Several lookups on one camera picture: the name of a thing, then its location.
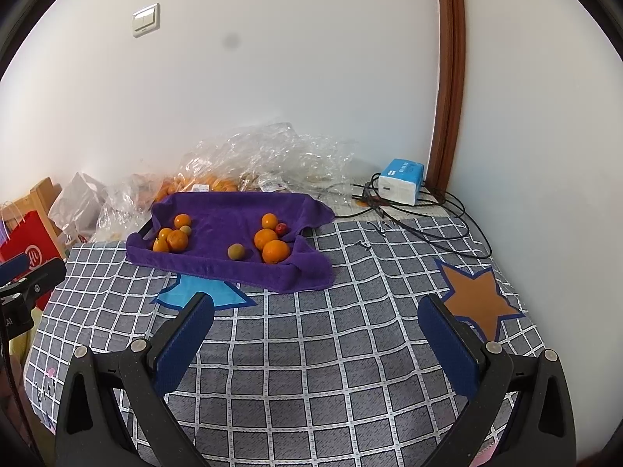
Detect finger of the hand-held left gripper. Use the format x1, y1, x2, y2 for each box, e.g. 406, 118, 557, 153
0, 258, 67, 303
0, 254, 29, 285

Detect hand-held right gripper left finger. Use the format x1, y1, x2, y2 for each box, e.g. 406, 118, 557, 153
55, 292, 215, 467

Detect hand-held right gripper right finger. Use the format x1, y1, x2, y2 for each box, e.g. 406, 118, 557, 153
417, 294, 577, 467

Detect purple towel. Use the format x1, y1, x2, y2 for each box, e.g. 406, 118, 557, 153
125, 191, 336, 295

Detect yellow-green cloth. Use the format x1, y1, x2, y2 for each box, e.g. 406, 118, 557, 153
7, 302, 49, 400

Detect red paper bag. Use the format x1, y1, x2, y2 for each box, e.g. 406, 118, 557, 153
0, 211, 66, 273

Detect grey translucent plastic bag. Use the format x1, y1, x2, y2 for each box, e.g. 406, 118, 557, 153
49, 172, 110, 234

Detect crumpled clear plastic bag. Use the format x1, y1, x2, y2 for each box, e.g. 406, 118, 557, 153
95, 172, 166, 244

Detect grey checked blanket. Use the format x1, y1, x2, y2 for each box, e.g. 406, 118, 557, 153
22, 214, 541, 467

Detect blue and white box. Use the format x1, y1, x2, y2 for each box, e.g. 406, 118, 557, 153
378, 158, 425, 206

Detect large clear plastic bag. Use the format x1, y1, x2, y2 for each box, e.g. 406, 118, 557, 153
178, 119, 356, 193

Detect tangled black cables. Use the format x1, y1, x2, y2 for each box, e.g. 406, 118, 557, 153
319, 172, 492, 260

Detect brown wooden door frame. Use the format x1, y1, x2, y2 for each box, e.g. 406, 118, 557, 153
428, 0, 468, 190

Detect white light switch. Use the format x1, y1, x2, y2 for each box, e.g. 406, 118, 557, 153
132, 3, 160, 38

